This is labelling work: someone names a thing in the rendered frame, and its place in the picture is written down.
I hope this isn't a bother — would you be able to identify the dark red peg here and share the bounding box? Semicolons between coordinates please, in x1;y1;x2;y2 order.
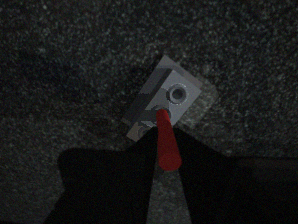
156;109;182;171

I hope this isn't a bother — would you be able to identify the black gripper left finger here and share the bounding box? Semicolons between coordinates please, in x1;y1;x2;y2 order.
57;126;158;224

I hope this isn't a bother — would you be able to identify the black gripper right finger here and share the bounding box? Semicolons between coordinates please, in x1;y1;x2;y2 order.
173;127;298;224

